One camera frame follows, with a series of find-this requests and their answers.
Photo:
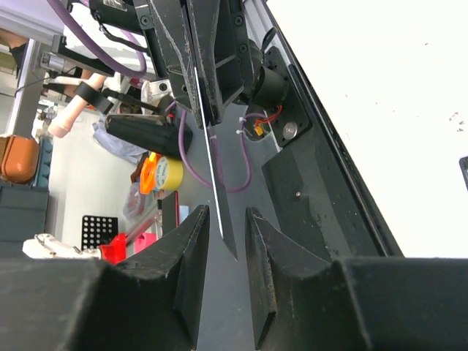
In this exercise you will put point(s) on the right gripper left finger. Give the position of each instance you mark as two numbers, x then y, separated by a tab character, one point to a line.
150	301

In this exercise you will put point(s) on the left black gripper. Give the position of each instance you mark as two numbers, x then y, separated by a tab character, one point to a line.
209	35

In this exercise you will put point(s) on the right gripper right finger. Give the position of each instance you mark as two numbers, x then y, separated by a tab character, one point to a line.
302	302

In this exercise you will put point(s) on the black leather card holder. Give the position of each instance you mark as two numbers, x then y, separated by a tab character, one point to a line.
463	163

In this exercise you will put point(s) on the orange tape roll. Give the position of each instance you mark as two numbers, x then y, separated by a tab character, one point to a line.
148	173

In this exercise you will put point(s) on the yellow tape roll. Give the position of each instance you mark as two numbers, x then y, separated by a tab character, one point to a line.
169	174

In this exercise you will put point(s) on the person in blue shirt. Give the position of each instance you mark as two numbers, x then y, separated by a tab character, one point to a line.
62	125

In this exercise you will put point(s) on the orange plastic case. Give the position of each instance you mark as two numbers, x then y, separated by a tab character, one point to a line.
19	158

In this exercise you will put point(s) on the red plastic mount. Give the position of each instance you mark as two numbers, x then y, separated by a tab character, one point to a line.
116	251

